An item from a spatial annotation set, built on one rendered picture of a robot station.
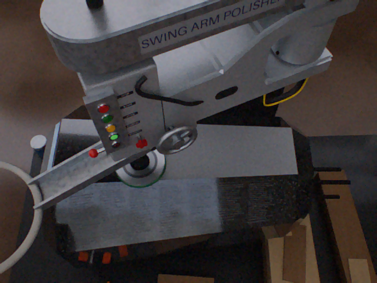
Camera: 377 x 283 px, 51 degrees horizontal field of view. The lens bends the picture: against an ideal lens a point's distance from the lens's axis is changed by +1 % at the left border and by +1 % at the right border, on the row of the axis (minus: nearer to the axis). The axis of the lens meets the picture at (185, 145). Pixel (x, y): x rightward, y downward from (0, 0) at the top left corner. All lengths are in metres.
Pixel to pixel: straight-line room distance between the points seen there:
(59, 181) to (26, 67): 1.75
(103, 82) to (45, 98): 2.02
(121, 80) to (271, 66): 0.61
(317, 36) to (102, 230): 1.16
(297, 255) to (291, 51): 1.16
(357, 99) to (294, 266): 1.37
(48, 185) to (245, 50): 0.93
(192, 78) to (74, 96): 1.86
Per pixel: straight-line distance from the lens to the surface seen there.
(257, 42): 1.20
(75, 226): 1.81
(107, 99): 1.05
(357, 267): 2.41
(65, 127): 1.87
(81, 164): 1.61
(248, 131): 1.78
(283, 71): 1.45
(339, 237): 2.43
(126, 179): 1.65
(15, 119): 3.01
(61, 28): 0.97
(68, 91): 3.02
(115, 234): 1.79
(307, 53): 1.43
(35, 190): 1.66
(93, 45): 0.93
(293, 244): 2.21
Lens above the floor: 2.32
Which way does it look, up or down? 62 degrees down
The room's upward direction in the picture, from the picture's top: 2 degrees counter-clockwise
